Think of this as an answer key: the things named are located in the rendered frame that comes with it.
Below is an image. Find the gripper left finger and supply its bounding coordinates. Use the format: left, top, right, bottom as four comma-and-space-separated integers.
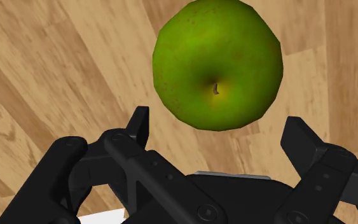
0, 106, 228, 224

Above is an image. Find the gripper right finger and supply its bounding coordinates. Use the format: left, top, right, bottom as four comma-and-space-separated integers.
273, 116, 358, 224

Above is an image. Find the green apple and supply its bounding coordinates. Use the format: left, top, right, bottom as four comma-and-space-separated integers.
151, 0, 284, 132

